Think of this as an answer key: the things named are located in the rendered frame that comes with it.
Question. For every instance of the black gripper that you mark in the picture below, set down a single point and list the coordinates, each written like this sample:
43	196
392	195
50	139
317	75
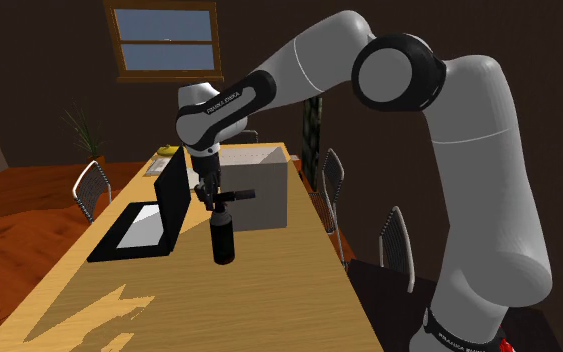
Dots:
207	168

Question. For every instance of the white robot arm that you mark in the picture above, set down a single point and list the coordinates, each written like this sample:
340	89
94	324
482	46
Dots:
476	185

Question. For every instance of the black open laptop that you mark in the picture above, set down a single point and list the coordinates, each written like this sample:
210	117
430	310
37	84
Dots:
172	195

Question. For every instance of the black bottle with spout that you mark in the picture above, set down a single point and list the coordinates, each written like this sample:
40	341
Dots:
223	239

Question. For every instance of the grey box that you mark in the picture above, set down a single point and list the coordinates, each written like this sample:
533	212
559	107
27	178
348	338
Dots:
261	195

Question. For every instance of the grey flat pad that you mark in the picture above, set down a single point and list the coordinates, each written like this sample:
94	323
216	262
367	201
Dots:
156	166

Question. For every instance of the yellow rounded fruit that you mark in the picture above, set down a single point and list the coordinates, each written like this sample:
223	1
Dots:
166	150

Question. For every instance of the black chair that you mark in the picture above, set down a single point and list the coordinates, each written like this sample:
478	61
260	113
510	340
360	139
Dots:
248	136

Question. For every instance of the tall dark patterned panel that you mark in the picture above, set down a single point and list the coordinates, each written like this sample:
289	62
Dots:
312	141

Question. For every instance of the wooden table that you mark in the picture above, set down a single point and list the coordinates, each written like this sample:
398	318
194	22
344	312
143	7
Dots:
271	297

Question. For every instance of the metal mesh chair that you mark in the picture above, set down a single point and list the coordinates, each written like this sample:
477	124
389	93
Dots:
332	175
88	187
397	244

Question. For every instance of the potted green plant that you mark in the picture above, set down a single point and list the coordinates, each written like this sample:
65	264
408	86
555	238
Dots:
86	134

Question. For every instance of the wooden framed window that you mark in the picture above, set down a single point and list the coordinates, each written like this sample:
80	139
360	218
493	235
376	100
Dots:
164	41

